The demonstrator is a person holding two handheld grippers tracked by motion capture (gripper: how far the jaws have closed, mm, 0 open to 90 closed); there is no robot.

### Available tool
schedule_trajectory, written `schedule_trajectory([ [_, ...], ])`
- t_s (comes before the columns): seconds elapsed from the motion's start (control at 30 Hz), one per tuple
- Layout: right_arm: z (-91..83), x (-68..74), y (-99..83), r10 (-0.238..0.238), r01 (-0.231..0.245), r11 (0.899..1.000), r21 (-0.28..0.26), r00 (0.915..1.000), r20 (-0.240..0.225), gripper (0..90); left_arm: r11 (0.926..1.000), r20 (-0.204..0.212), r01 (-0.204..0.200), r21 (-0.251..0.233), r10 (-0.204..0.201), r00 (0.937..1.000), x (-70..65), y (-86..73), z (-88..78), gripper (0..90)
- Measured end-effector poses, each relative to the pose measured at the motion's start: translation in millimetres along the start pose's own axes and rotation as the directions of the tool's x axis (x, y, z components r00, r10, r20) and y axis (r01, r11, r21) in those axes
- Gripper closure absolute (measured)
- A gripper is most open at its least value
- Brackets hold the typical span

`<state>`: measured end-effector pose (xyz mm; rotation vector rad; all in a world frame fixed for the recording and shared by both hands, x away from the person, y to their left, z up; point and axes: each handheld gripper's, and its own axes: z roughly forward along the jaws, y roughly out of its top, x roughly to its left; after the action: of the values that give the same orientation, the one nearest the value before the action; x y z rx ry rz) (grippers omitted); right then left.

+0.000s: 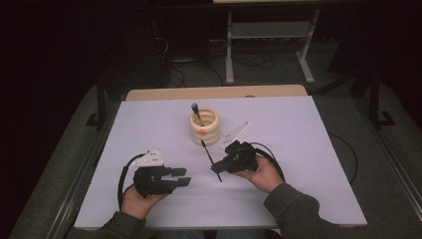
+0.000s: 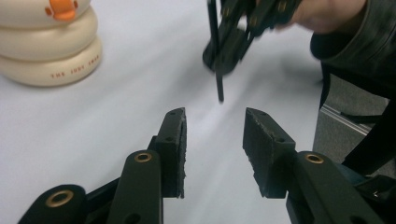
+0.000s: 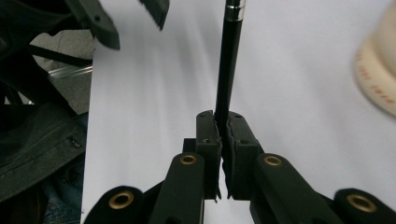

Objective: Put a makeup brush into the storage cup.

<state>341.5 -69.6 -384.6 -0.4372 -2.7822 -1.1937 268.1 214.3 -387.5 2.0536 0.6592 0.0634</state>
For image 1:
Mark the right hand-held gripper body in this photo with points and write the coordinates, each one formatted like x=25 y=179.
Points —
x=240 y=156

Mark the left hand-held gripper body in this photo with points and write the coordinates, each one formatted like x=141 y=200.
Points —
x=152 y=179

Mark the thin black makeup brush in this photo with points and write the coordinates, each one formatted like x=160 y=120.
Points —
x=210 y=160

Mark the cream ribbed brush holder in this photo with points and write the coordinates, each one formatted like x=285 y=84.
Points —
x=205 y=131

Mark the person's left hand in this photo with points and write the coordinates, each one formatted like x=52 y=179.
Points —
x=139 y=204

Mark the person's right hand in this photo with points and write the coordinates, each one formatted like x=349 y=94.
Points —
x=263 y=176

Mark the wooden table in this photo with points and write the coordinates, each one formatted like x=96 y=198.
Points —
x=215 y=92

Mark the black metal stand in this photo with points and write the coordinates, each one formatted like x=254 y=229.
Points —
x=376 y=99

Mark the white metal desk frame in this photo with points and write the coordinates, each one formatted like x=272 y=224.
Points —
x=270 y=31

